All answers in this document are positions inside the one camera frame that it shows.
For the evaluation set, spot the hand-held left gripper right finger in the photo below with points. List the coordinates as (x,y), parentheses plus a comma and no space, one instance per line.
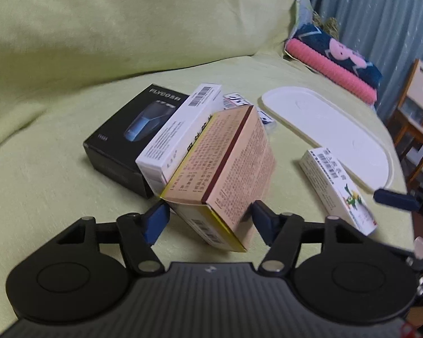
(264,223)

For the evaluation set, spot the white box with green print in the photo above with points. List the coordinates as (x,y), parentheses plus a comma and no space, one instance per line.
(335,183)

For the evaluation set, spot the small white blue-print box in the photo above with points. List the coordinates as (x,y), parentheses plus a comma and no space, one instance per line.
(234,100)

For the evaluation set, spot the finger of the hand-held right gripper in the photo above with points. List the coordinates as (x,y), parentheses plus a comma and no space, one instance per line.
(394,199)

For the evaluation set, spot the olive patterned cloth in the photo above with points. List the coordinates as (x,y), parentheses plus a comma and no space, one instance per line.
(329,24)

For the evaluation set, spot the blue-grey curtain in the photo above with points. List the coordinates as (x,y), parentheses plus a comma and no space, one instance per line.
(373,7)

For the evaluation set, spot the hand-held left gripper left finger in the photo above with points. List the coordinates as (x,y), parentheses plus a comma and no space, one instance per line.
(157,223)

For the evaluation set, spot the pink ribbed towel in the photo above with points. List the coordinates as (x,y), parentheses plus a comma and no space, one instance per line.
(324,63)

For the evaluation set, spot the navy printed towel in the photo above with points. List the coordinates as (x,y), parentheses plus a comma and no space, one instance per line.
(368,74)

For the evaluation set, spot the white plastic lid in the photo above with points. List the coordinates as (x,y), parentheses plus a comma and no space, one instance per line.
(320,123)

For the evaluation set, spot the black shaver box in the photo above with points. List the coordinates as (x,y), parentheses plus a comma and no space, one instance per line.
(127,130)

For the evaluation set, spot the tan cardboard box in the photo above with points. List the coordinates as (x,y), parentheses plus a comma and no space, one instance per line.
(229,155)

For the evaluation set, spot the long white box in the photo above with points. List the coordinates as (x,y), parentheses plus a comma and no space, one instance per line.
(176,130)

